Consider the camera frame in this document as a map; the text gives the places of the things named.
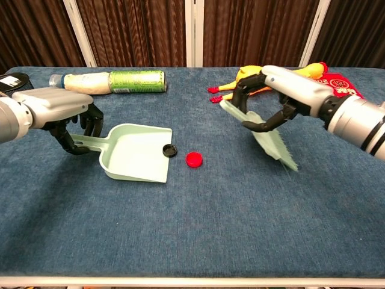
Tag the brown pleated curtain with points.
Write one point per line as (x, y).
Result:
(135, 30)

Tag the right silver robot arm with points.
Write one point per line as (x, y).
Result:
(358, 120)

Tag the white table edge rail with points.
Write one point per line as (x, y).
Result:
(192, 281)

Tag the white slanted frame post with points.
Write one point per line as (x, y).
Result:
(314, 33)
(79, 33)

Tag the green drink can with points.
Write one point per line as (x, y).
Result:
(135, 81)

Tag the red printed envelope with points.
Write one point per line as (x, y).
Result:
(340, 84)

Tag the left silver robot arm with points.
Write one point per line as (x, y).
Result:
(12, 120)

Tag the blue table cloth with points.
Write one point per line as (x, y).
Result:
(192, 216)

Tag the mint green dustpan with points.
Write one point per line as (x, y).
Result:
(135, 156)

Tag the black mesh pen holder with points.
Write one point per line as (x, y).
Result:
(12, 81)

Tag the mint green hand brush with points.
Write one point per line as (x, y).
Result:
(276, 147)

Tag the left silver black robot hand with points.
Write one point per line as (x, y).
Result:
(54, 105)

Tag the yellow rubber chicken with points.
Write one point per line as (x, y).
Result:
(248, 73)

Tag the red bottle cap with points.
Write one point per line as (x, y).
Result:
(194, 159)

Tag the black bottle cap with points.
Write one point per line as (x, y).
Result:
(170, 150)

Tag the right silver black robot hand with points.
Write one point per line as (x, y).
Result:
(300, 90)

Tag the clear bottle with white filling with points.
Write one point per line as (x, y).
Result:
(84, 82)

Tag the white upright frame post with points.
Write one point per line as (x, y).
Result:
(194, 33)

